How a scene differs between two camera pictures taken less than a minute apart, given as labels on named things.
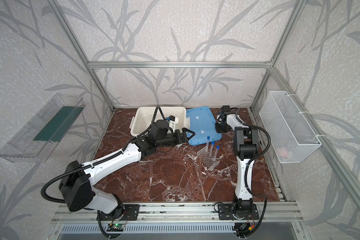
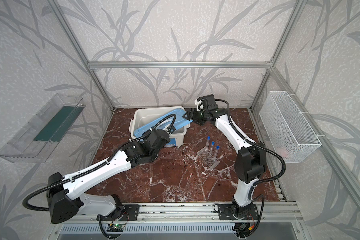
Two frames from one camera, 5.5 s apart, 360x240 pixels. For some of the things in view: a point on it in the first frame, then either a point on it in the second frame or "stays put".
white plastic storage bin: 144,115 stays put
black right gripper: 222,126 → 195,115
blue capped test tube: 212,145 stays put
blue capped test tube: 207,144 stays put
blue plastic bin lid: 203,124 → 178,119
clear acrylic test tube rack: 207,160 stays put
